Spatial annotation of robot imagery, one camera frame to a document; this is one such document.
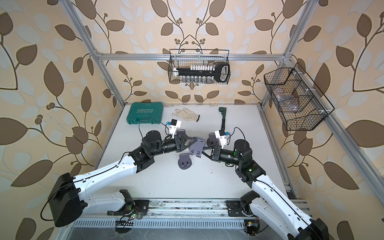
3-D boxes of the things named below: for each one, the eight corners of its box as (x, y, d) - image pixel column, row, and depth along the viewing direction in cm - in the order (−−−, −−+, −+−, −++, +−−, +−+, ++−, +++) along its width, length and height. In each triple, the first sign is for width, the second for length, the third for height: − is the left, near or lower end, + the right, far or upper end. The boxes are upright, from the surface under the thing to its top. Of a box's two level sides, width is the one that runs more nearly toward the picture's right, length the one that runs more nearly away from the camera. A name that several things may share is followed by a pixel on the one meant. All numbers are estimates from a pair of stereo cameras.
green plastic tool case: (126, 124, 109) (124, 121, 106) (133, 105, 121) (132, 102, 119) (161, 124, 109) (160, 121, 106) (165, 105, 121) (164, 102, 119)
